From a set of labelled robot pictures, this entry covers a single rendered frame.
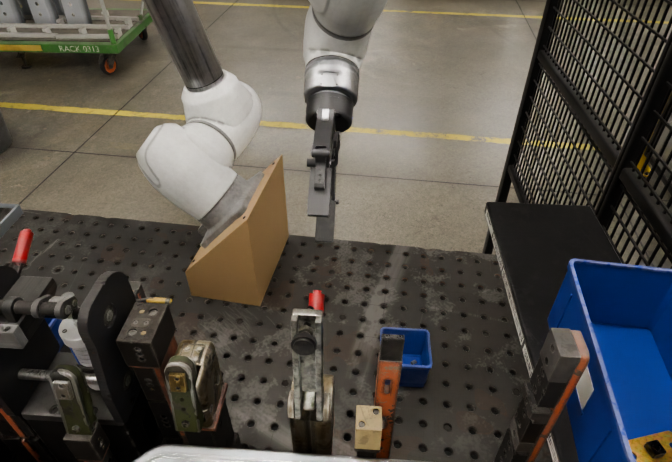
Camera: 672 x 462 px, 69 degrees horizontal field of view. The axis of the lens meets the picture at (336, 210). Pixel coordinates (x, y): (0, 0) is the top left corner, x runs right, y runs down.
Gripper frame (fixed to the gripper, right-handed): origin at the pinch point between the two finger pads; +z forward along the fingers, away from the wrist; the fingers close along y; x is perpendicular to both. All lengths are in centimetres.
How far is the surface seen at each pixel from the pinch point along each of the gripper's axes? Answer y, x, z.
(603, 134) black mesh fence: -24, 56, -29
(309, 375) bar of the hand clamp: 4.3, 0.2, 21.5
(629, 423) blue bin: -3.3, 42.9, 25.2
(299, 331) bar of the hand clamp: 12.0, -0.7, 16.7
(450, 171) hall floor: -208, 59, -99
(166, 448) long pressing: -2.4, -19.0, 32.0
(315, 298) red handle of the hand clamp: 1.2, 0.0, 11.4
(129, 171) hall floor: -201, -137, -88
